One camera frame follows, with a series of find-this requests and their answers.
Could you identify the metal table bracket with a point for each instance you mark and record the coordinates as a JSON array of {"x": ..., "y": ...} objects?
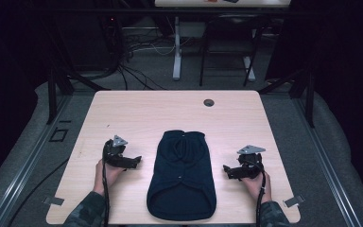
[
  {"x": 293, "y": 201},
  {"x": 53, "y": 200}
]

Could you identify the black horizontal frame bar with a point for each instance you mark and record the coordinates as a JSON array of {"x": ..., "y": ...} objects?
[{"x": 138, "y": 11}]

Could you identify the black frame post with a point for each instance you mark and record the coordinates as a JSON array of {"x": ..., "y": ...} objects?
[
  {"x": 310, "y": 101},
  {"x": 51, "y": 97}
]

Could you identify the person's left hand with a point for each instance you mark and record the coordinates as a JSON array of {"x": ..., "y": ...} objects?
[{"x": 108, "y": 176}]

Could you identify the dark navy pet garment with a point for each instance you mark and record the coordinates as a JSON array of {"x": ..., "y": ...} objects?
[{"x": 181, "y": 179}]

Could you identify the white desk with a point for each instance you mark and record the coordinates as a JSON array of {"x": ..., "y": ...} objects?
[{"x": 177, "y": 47}]

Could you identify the black chair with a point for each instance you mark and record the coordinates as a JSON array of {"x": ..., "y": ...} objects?
[{"x": 230, "y": 22}]

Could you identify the dark computer cabinet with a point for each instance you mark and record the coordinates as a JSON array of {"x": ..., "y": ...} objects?
[{"x": 112, "y": 38}]

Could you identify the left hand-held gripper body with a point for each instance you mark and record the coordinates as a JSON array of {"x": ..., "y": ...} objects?
[{"x": 115, "y": 154}]

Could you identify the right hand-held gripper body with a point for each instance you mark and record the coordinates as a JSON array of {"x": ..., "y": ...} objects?
[{"x": 249, "y": 165}]

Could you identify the aluminium floor rail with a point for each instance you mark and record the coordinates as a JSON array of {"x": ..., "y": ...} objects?
[
  {"x": 28, "y": 160},
  {"x": 326, "y": 160}
]

